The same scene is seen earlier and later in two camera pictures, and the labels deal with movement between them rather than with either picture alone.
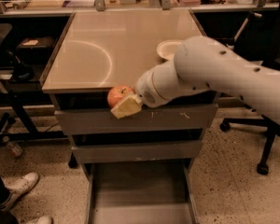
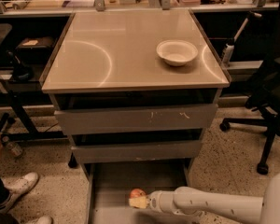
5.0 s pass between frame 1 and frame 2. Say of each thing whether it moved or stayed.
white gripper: moved
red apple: moved
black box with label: stayed
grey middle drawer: stayed
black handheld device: stayed
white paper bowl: stayed
